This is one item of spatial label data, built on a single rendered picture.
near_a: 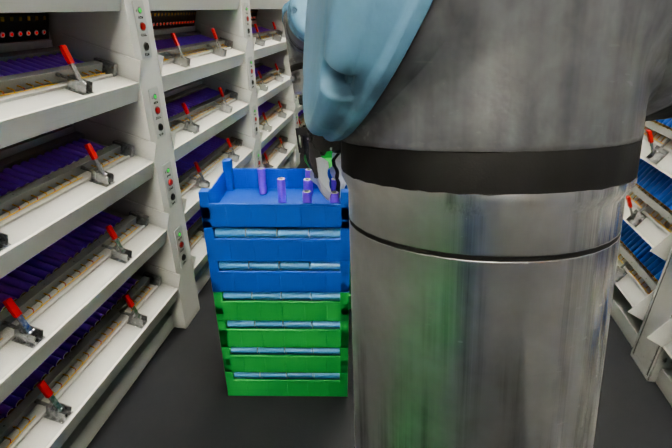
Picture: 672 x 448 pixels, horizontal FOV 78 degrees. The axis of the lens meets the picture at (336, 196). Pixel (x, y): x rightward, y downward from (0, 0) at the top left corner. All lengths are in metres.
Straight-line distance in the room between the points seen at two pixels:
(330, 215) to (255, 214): 0.15
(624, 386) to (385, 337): 1.24
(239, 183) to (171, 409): 0.57
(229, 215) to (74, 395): 0.50
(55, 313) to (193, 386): 0.42
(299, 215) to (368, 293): 0.68
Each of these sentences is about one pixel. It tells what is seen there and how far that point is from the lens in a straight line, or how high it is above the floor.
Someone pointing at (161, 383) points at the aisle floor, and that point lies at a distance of 1.27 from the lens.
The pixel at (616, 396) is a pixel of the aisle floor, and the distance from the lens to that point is 1.36.
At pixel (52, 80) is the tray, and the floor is 0.76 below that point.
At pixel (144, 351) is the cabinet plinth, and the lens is 1.31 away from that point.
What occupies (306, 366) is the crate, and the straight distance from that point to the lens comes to 1.09.
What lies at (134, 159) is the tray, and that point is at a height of 0.55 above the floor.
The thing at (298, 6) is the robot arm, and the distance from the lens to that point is 0.70.
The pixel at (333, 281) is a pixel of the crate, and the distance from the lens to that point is 0.92.
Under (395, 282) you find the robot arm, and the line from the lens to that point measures 0.16.
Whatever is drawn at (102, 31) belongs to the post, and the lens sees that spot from 1.13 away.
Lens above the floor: 0.89
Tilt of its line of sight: 24 degrees down
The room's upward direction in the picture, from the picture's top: straight up
